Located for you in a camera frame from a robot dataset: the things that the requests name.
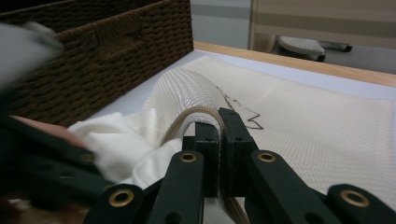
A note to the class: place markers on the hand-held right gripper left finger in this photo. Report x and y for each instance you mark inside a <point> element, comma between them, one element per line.
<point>204,161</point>

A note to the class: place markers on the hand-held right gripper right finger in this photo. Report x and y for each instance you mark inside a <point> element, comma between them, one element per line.
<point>235,149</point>

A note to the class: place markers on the cream mesh laundry bag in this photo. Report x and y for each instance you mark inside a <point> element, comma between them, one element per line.
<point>311,130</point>

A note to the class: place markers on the white cloth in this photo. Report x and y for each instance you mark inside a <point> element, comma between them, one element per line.
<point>124,149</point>

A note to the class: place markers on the dark brown woven basket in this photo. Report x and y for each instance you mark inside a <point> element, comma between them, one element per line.
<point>118,62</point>

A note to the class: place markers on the black cylinder bar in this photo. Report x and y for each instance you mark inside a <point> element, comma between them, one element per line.
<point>337,46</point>

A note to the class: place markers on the light wooden cabinet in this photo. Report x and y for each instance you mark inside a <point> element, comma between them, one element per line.
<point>323,18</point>

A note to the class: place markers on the white round pedestal base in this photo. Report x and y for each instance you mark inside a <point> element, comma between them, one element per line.
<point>300,47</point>

